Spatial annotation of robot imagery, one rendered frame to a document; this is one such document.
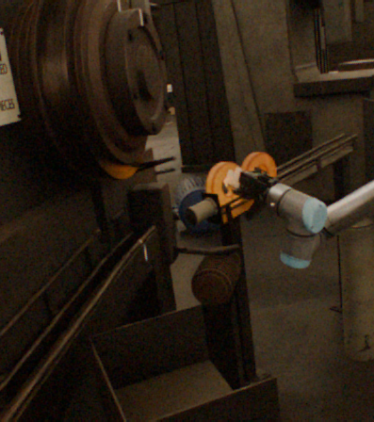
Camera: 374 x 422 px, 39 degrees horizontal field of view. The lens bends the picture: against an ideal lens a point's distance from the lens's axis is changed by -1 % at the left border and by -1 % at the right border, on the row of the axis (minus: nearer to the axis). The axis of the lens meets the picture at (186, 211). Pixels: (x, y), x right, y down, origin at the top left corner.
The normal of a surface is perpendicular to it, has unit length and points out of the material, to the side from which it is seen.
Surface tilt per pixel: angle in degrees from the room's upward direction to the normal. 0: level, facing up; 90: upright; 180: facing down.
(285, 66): 90
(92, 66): 81
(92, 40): 66
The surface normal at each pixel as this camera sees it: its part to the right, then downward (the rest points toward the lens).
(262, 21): -0.47, 0.30
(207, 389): -0.10, -0.93
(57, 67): -0.26, 0.12
